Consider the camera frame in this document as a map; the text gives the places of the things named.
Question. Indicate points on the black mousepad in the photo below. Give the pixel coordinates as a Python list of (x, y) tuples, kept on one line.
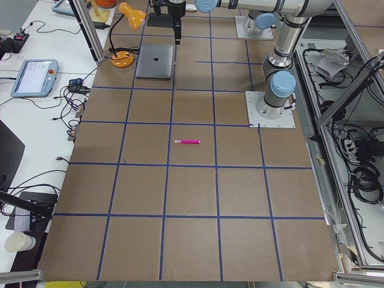
[(161, 21)]

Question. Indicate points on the white computer mouse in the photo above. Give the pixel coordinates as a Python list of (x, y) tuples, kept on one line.
[(190, 8)]

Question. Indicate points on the pink marker pen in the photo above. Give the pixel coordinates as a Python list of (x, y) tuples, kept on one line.
[(187, 141)]

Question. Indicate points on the grey closed laptop notebook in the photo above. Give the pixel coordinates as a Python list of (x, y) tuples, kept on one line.
[(155, 61)]

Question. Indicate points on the orange desk lamp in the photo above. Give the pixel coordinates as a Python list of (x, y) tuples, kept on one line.
[(124, 35)]

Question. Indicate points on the wooden stand with orange ball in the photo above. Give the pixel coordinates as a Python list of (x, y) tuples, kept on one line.
[(99, 10)]

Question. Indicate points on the black power adapter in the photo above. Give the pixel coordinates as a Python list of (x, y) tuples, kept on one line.
[(100, 25)]

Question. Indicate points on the blue teach pendant tablet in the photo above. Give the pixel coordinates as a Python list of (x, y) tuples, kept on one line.
[(36, 78)]

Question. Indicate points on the white crumpled papers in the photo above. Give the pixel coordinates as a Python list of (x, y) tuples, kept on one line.
[(332, 62)]

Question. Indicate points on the black red emergency button box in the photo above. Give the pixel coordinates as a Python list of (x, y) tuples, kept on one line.
[(19, 39)]

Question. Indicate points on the black monitor corner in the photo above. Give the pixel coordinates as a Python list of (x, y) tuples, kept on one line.
[(12, 149)]

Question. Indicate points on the white power strip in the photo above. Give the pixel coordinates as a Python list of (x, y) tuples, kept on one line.
[(349, 147)]

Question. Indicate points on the white paper cup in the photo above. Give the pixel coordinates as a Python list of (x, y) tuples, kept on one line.
[(19, 241)]

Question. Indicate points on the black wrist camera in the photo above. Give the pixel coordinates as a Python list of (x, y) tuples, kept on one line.
[(157, 5)]

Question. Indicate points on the aluminium frame post left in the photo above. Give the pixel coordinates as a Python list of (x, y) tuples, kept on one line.
[(87, 27)]

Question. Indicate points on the aluminium frame diagonal right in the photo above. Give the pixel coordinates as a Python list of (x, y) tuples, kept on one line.
[(367, 72)]

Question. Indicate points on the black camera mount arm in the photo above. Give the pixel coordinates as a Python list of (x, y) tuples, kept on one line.
[(9, 199)]

